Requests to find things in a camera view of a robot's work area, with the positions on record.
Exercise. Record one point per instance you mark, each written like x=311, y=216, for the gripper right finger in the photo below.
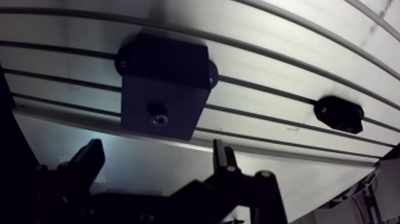
x=237, y=190

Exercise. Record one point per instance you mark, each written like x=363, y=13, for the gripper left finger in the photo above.
x=84, y=162

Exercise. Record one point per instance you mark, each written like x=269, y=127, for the dark blue-grey block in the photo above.
x=162, y=90

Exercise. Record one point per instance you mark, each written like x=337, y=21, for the black oval holder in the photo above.
x=339, y=114

